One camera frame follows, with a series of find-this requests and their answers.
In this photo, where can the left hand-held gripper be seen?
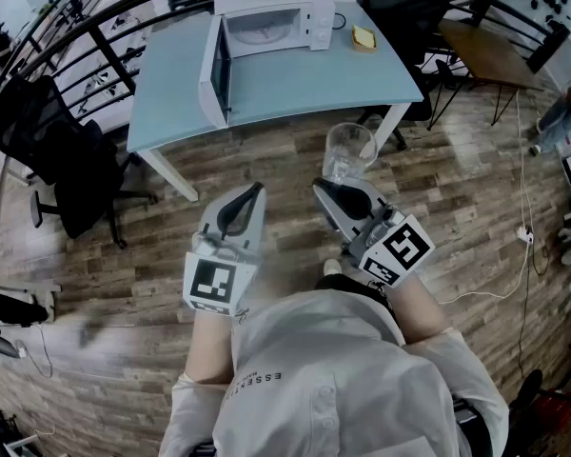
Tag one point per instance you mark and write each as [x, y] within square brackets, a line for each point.
[214, 279]

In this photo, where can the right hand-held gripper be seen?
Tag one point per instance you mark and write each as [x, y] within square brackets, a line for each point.
[399, 250]

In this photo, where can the clear glass cup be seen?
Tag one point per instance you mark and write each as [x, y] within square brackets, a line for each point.
[347, 152]

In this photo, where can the person's right forearm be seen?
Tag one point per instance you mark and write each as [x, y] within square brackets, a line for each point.
[421, 312]

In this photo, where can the person's left forearm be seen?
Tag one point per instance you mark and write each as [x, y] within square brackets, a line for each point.
[209, 350]

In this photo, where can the person's white shoe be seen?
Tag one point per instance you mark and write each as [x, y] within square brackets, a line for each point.
[332, 266]

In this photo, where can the white table leg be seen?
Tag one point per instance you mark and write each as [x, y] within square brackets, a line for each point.
[390, 124]
[171, 174]

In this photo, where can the person's black trousers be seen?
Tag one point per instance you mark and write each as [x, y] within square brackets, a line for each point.
[342, 284]

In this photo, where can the wooden tray with yellow sponge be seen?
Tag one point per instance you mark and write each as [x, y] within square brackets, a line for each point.
[364, 40]

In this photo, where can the person's white shirt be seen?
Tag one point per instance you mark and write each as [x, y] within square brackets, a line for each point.
[323, 379]

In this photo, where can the white power strip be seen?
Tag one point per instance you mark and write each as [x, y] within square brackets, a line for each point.
[526, 235]

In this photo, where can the black mesh office chair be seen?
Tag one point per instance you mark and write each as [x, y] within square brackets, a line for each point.
[62, 160]
[404, 12]

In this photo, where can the glass turntable plate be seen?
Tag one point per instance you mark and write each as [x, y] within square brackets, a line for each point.
[261, 33]

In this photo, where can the wooden side table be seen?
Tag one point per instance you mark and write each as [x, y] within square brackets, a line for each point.
[485, 55]

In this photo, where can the black metal railing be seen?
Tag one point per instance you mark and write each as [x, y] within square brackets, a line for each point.
[100, 41]

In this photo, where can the white panel with black pegs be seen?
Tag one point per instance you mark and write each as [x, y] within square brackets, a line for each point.
[566, 12]

